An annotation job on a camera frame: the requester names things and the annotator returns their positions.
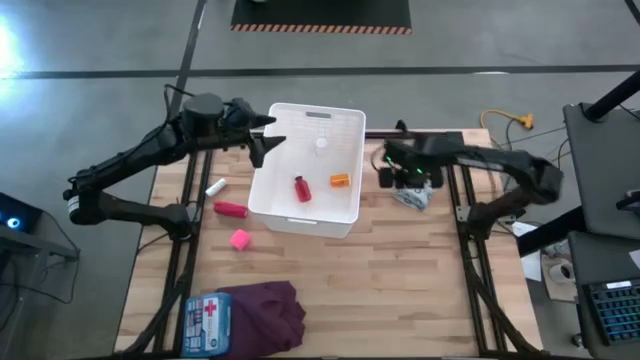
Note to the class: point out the black cart with pole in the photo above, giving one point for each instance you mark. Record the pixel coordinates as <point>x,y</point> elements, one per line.
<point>605,170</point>

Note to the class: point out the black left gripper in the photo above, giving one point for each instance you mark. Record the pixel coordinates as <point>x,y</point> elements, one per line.
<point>240,122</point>

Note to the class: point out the red bandage roll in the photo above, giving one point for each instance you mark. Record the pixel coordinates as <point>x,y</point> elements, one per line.
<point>231,209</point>

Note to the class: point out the purple cloth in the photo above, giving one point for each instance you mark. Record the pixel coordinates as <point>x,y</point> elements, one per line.
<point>265,320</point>

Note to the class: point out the tape roll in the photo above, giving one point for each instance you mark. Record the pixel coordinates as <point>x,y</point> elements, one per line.
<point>562,272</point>

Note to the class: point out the white pouch with black pattern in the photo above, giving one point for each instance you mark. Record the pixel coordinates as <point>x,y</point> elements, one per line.
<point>412,196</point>

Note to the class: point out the black mat with hazard stripes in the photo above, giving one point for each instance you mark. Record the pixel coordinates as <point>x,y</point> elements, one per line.
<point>320,12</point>

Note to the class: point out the pink cube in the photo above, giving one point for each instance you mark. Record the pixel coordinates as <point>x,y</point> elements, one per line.
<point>240,240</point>

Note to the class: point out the black keyboard with blue keys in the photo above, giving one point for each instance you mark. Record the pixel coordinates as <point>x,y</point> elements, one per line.
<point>617,312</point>

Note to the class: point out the orange pill bottle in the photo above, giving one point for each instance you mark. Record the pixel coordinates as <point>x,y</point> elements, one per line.
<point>340,180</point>

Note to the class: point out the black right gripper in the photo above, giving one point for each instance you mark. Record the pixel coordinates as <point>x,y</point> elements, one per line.
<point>410,155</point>

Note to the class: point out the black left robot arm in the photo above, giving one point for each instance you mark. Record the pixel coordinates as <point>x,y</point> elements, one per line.
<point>125,150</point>

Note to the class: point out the white perforated plastic basket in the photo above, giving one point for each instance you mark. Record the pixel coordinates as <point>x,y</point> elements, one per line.
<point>280,165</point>

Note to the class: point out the black device with blue light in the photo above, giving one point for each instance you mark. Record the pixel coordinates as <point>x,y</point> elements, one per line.
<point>15,215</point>

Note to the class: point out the red bottle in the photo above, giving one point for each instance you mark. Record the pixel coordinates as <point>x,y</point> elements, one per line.
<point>303,190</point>

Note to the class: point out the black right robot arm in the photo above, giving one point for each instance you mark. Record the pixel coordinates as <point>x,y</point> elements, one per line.
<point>500,157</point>

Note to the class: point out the dark grey desk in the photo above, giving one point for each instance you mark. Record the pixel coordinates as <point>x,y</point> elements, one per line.
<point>600,260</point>

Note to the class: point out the blue first aid kit box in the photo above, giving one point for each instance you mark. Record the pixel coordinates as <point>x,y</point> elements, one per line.
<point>206,325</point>

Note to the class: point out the white tube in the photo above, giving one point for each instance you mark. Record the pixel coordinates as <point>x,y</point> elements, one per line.
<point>216,187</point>

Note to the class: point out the white paper sheet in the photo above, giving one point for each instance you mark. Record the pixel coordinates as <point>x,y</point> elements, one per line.
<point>530,250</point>

